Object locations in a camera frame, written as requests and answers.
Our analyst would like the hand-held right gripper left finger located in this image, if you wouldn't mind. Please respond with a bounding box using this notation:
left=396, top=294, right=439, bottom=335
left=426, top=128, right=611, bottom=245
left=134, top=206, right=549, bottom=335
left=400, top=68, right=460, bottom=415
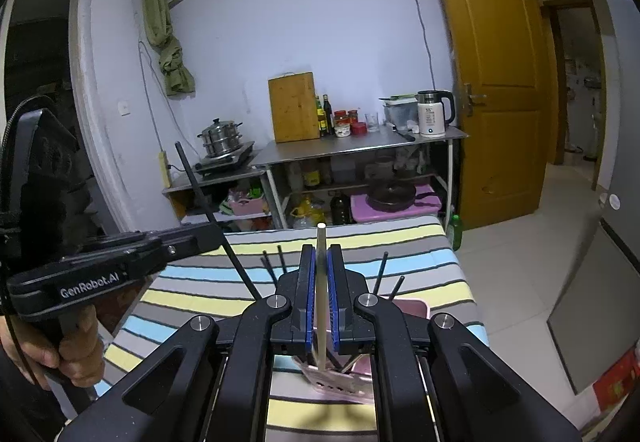
left=57, top=244, right=317, bottom=442

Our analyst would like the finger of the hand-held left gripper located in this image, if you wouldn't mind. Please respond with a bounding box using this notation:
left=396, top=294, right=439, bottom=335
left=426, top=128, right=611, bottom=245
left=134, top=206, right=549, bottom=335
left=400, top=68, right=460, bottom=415
left=81, top=230, right=152, bottom=253
left=124, top=223, right=225, bottom=269

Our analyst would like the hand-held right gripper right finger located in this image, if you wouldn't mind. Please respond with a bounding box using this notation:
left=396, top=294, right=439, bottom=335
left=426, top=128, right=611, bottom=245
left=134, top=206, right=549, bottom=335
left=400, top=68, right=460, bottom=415
left=327, top=244, right=583, bottom=442

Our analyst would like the pale chopstick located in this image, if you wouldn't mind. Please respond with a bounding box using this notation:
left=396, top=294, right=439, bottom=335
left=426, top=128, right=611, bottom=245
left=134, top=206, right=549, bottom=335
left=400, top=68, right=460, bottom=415
left=313, top=223, right=329, bottom=371

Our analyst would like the pink plastic utensil basket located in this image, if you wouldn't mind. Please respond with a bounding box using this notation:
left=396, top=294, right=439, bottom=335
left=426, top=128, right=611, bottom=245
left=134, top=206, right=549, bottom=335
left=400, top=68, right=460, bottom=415
left=292, top=299, right=434, bottom=406

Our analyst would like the person's left forearm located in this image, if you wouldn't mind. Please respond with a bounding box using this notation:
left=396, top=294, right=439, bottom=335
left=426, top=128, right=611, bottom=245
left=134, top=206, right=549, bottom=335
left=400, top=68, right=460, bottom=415
left=0, top=362, right=68, bottom=442

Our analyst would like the person's left hand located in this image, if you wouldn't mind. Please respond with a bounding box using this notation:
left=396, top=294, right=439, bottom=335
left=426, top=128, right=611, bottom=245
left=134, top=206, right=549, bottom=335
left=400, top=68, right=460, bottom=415
left=0, top=307, right=107, bottom=393

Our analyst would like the low steel shelf table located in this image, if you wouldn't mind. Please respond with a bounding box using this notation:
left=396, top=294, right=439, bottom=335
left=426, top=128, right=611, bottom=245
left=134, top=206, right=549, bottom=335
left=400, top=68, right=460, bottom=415
left=161, top=164, right=282, bottom=229

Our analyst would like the small pink basket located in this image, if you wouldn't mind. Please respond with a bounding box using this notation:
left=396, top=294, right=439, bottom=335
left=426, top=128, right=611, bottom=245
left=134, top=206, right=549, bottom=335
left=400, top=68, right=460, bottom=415
left=227, top=196, right=269, bottom=218

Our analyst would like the yellowed power strip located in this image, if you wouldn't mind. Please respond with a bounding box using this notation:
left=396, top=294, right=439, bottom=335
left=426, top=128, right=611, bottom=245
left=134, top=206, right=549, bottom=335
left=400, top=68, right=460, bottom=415
left=157, top=150, right=173, bottom=188

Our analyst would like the large yellow oil bottle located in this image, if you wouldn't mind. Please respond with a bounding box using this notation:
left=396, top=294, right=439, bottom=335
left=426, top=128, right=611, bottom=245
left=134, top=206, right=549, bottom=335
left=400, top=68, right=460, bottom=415
left=292, top=201, right=326, bottom=229

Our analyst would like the black induction cooker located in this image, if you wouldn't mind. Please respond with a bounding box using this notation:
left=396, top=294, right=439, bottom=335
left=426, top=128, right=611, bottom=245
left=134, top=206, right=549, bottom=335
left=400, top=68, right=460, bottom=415
left=193, top=143, right=256, bottom=175

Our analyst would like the dark glass bottle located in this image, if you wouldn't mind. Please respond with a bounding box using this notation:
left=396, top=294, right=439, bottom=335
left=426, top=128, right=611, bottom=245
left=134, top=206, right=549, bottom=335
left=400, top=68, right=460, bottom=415
left=329, top=190, right=351, bottom=227

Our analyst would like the striped tablecloth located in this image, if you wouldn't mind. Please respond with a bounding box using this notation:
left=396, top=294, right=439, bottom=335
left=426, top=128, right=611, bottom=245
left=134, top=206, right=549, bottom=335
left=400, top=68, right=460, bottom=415
left=92, top=214, right=489, bottom=442

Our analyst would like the steel steamer pot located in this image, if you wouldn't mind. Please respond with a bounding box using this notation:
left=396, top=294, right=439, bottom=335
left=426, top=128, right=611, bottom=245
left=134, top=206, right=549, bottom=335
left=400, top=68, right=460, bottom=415
left=198, top=118, right=245, bottom=158

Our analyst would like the black frying pan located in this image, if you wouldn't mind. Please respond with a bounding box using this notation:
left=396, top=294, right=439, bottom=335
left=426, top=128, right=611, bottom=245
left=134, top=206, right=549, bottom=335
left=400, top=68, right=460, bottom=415
left=366, top=182, right=418, bottom=213

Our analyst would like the green plastic bottle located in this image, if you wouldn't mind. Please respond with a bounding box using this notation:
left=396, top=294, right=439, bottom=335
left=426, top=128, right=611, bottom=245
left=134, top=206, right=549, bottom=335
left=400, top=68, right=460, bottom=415
left=447, top=214, right=464, bottom=252

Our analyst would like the tall steel counter table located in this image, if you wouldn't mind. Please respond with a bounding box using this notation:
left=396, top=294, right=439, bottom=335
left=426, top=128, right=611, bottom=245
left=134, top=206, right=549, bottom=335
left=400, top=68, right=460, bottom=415
left=251, top=124, right=470, bottom=231

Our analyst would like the wooden cutting board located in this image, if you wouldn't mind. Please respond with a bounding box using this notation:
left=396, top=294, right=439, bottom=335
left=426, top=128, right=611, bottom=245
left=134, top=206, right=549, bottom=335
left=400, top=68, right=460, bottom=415
left=267, top=71, right=321, bottom=144

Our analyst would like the clear plastic storage container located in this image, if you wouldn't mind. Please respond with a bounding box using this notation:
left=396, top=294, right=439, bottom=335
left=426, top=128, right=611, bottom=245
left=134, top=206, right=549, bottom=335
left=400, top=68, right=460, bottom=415
left=378, top=94, right=421, bottom=132

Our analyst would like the white electric kettle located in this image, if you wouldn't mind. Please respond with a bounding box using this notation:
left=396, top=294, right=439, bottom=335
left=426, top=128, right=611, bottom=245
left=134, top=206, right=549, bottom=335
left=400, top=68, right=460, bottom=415
left=416, top=90, right=457, bottom=139

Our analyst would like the green curtain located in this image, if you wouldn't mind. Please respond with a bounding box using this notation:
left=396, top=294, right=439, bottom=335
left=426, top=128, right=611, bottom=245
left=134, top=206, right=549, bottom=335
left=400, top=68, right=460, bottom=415
left=141, top=0, right=196, bottom=98

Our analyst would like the yellow wooden door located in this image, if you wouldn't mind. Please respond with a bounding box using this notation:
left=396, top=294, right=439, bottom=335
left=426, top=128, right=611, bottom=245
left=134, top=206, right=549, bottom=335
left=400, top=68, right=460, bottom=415
left=423, top=0, right=559, bottom=231

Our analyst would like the red cardboard box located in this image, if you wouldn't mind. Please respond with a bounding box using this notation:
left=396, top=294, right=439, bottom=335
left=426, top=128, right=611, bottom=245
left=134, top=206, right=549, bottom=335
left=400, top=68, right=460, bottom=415
left=589, top=346, right=640, bottom=411

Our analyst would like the white sliding door frame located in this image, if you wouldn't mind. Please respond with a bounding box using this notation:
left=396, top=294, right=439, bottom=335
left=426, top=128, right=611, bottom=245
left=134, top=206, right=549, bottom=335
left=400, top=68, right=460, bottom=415
left=0, top=0, right=128, bottom=235

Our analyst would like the thin wall cable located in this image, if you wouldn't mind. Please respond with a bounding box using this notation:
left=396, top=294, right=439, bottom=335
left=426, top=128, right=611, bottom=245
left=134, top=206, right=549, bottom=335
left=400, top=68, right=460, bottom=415
left=394, top=0, right=437, bottom=95

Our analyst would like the brown door frame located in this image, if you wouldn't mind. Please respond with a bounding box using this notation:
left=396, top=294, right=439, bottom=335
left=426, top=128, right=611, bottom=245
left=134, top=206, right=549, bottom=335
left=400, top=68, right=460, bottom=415
left=509, top=0, right=617, bottom=193

